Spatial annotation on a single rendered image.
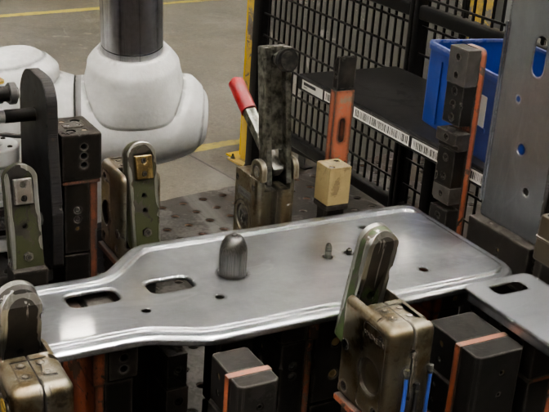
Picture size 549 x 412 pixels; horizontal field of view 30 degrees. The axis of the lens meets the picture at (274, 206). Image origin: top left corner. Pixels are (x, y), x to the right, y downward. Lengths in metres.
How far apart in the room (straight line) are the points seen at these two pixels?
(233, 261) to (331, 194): 0.24
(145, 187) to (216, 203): 0.91
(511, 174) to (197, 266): 0.43
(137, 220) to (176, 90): 0.48
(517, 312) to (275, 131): 0.38
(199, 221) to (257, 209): 0.75
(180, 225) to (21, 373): 1.17
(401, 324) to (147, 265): 0.33
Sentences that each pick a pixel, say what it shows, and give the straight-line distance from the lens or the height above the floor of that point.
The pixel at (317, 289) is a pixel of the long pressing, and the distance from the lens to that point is 1.14.
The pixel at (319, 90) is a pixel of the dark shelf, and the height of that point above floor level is 1.02.
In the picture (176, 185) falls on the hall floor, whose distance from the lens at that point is 4.16.
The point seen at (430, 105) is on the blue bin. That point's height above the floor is 1.06.
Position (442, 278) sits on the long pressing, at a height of 1.00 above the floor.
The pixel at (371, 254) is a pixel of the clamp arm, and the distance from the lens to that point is 1.01.
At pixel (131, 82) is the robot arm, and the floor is 1.07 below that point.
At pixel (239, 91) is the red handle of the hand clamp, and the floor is 1.14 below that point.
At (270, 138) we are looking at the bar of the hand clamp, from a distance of 1.28.
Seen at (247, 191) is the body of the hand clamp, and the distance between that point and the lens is 1.32.
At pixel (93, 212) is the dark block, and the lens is 1.27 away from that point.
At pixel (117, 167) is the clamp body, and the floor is 1.07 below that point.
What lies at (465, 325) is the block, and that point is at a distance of 1.15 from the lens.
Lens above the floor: 1.51
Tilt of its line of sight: 22 degrees down
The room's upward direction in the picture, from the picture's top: 4 degrees clockwise
